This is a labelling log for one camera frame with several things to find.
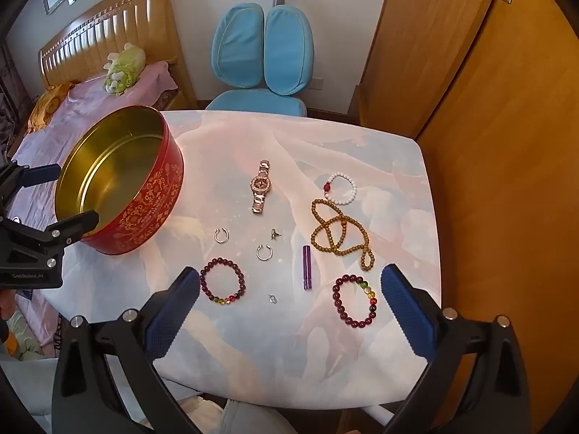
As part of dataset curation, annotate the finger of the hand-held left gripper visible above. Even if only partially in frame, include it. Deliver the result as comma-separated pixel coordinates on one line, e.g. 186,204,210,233
0,162,62,212
44,209,101,252

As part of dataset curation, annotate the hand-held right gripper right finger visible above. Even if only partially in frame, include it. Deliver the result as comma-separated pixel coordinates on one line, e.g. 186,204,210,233
381,263,531,434

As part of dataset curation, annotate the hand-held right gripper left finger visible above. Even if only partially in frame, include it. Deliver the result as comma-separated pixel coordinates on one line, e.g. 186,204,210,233
51,266,202,434

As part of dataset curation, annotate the dark red bead bracelet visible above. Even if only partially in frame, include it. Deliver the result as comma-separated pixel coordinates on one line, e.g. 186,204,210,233
332,273,378,326
199,258,245,306

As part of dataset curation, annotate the red round tin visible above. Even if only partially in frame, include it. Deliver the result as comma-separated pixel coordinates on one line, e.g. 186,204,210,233
54,105,185,256

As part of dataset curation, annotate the wooden bead necklace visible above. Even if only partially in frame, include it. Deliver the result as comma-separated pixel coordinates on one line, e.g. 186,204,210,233
310,198,376,272

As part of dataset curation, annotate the white bead bracelet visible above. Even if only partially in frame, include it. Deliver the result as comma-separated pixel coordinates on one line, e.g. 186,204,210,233
322,172,358,205

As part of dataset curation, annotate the rose gold wristwatch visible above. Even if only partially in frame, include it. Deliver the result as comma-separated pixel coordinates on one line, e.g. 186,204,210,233
250,159,273,214

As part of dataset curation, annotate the orange pillow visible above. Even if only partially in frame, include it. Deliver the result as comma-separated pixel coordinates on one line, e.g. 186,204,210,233
26,82,75,133

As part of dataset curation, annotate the pale printed cartoon quilt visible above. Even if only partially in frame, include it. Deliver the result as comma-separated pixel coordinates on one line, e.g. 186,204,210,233
0,305,50,362

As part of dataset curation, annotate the dark patterned curtain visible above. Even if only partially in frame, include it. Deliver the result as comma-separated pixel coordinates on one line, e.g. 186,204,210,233
0,45,37,145

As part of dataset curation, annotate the white table leg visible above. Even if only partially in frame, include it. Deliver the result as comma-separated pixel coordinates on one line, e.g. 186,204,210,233
359,404,394,428

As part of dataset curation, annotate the green cabbage plush toy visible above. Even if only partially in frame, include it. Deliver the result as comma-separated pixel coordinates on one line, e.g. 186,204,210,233
103,43,148,97

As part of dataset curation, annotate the wooden bed headboard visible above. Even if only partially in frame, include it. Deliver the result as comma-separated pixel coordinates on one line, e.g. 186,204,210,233
38,0,200,109

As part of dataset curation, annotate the wooden wardrobe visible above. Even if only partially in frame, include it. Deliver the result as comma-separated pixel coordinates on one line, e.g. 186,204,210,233
348,0,579,434

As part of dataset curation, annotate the light blue desk chair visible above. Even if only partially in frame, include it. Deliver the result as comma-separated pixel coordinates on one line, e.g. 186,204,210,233
205,0,315,118

